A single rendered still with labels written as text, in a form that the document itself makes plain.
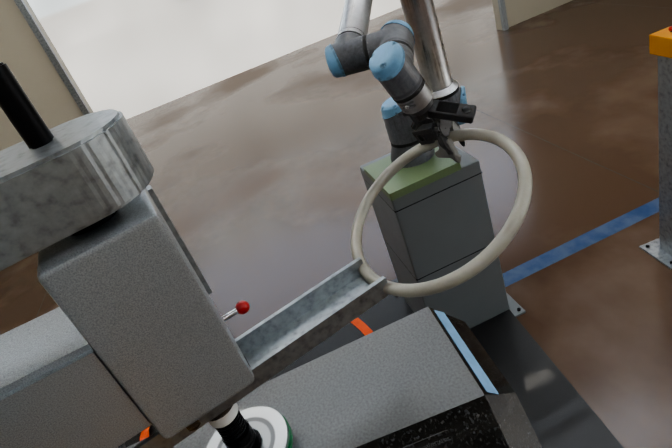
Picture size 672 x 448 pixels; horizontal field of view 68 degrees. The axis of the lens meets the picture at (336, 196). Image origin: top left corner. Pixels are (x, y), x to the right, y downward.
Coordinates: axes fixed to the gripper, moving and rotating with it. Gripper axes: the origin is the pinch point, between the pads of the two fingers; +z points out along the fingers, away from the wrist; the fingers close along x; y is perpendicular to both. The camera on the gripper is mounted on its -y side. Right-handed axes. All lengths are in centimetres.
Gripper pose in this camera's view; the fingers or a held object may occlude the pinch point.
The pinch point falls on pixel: (462, 150)
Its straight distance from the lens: 142.4
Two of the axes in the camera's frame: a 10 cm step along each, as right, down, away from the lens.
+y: -7.3, 1.2, 6.8
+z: 6.0, 5.8, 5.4
